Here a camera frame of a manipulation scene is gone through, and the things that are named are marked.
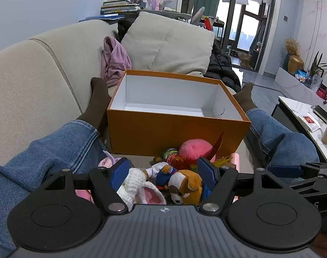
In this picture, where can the blue folder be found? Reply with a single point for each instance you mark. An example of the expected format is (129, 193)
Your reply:
(107, 16)

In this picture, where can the small black table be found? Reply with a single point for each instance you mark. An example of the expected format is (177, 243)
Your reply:
(215, 24)

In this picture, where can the grey desk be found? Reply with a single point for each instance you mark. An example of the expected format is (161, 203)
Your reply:
(166, 12)

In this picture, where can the stack of books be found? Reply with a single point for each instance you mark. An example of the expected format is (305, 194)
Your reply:
(117, 6)

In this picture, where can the blue snack packet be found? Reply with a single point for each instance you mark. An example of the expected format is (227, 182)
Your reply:
(301, 75)

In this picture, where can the gold vase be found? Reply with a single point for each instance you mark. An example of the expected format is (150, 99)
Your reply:
(295, 64)

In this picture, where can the beige sofa cushion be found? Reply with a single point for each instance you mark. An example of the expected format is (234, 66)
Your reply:
(166, 43)

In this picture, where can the grey chair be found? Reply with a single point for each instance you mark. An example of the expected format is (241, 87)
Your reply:
(198, 16)

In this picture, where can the green leafy plant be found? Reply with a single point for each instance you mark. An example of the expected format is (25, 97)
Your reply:
(317, 64)

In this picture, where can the orange cardboard box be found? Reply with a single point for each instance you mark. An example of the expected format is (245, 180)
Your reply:
(152, 131)

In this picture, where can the black framed glass door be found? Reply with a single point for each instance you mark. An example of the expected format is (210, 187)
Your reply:
(249, 24)

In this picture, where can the pink fluffy ball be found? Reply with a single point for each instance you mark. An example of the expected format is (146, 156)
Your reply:
(194, 149)

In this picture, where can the dark brown sock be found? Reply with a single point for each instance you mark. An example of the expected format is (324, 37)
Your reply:
(95, 104)
(246, 96)

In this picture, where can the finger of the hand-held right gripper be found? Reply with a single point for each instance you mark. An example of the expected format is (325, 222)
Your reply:
(285, 171)
(313, 186)

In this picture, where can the white low cabinet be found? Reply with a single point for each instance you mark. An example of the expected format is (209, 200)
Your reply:
(289, 83)

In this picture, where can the black notebook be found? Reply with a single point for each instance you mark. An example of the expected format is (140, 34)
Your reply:
(321, 113)

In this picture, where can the small red box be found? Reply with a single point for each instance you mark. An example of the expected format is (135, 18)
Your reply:
(321, 93)

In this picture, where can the person's right leg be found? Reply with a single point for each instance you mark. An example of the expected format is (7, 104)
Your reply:
(281, 139)

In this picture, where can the black puffer jacket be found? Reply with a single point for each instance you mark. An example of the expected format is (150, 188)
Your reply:
(219, 64)

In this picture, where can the white packet red label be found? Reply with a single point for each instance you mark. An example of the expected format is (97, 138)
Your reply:
(312, 123)

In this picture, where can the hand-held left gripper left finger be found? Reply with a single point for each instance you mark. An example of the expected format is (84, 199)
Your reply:
(121, 174)

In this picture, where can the beige fabric sofa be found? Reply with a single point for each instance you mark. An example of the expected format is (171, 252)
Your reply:
(32, 86)

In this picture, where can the small green-lidded tin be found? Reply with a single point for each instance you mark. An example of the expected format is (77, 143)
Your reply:
(170, 154)

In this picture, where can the white marble coffee table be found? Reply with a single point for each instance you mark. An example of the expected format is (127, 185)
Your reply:
(295, 110)

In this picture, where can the black garment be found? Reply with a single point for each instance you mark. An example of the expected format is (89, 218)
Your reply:
(125, 28)

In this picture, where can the white crochet bunny plush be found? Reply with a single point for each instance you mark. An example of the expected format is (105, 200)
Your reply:
(142, 190)

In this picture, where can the brown dog plush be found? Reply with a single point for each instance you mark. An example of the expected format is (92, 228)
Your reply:
(187, 182)

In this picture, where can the dried flower bunch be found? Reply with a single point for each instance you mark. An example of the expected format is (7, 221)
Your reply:
(291, 47)

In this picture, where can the glass vase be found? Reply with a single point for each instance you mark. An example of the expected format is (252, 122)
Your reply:
(315, 82)

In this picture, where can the pink crumpled garment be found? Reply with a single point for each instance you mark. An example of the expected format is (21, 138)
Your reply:
(115, 61)

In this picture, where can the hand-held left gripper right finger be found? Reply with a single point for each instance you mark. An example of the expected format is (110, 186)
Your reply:
(207, 176)

